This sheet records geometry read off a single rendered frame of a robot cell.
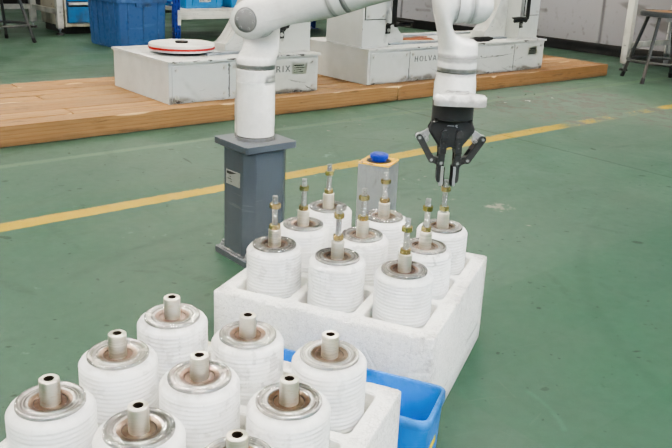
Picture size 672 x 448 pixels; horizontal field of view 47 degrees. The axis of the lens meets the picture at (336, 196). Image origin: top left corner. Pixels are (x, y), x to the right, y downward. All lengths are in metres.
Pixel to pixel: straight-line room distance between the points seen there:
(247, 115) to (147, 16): 4.13
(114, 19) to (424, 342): 4.88
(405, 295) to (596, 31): 5.92
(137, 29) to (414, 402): 4.91
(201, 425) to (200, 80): 2.65
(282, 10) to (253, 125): 0.28
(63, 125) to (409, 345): 2.18
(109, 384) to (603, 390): 0.91
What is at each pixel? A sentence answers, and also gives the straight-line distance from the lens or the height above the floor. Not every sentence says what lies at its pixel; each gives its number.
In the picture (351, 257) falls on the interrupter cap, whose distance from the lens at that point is 1.30.
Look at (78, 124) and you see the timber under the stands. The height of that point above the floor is 0.06.
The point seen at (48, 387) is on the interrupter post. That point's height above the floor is 0.28.
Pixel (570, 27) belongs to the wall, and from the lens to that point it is 7.17.
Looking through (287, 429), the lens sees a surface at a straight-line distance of 0.87.
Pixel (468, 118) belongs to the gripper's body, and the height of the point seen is 0.47.
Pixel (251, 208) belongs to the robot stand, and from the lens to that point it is 1.86.
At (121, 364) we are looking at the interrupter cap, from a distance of 0.99.
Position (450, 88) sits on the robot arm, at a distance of 1.38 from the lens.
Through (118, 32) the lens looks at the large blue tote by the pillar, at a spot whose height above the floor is 0.12.
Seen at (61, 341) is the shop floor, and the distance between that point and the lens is 1.61.
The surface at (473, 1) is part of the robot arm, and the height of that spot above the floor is 0.67.
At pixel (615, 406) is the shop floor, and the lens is 1.49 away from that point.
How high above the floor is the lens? 0.74
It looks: 18 degrees down
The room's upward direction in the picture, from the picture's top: 2 degrees clockwise
